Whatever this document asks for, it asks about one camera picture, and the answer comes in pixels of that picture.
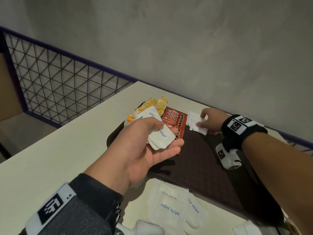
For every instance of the person's left hand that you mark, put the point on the person's left hand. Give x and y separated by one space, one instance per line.
129 154

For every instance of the person's right hand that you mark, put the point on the person's right hand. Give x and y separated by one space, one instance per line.
212 119

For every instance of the bundle of white sugar packets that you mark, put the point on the bundle of white sugar packets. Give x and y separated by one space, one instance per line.
159 141

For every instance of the row of red coffee sachets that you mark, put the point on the row of red coffee sachets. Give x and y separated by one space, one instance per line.
173 117

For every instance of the brown plastic tray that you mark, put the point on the brown plastic tray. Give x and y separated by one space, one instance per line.
200 163

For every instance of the pile of white sugar packets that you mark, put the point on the pile of white sugar packets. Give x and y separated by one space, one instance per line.
168 208

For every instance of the bundle of wooden stir sticks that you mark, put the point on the bundle of wooden stir sticks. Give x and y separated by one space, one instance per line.
292 227

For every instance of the person's right forearm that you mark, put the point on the person's right forearm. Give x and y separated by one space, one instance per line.
281 163

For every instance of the black wristband white markers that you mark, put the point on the black wristband white markers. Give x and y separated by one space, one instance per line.
244 134
85 193

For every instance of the purple metal mesh railing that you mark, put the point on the purple metal mesh railing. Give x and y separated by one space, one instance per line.
73 56

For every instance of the black metal table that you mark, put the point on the black metal table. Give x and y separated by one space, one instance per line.
5 150

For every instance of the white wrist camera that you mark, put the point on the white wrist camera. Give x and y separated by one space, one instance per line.
227 159
146 228

